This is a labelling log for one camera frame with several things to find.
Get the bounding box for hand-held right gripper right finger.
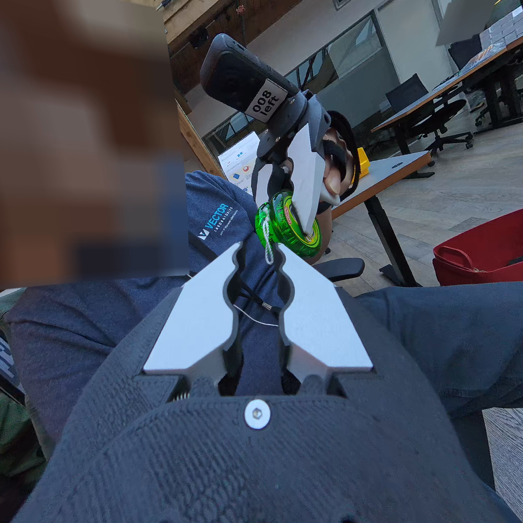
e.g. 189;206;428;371
275;243;374;387

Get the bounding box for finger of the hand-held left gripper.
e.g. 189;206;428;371
287;123;327;234
251;163;293;206

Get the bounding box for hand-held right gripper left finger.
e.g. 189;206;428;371
142;241;246;395

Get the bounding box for green transparent yoyo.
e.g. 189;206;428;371
255;190;323;259

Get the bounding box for white yoyo string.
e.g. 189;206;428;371
232;204;282;327

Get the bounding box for person's left hand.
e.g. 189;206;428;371
322;129;354;196

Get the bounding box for white poster board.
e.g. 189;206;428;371
218;132;262;195

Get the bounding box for person's blue-grey shirt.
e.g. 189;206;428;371
184;171;287;395

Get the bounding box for yellow plastic object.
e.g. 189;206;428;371
353;147;371;179

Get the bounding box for black chair armrest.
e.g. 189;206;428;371
315;257;365;283

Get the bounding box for grey table with black leg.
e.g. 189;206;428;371
331;150;436;287

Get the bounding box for black office chair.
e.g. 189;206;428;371
448;35;484;71
386;74;475;157

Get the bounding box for long wooden desk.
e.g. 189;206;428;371
371;37;523;133

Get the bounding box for red plastic bin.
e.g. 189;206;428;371
432;208;523;287

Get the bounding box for grey flat panel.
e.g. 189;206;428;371
435;0;501;47

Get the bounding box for stack of grey boxes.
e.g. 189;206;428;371
478;12;523;50

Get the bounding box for black lanyard cord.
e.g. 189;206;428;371
235;286;284;315

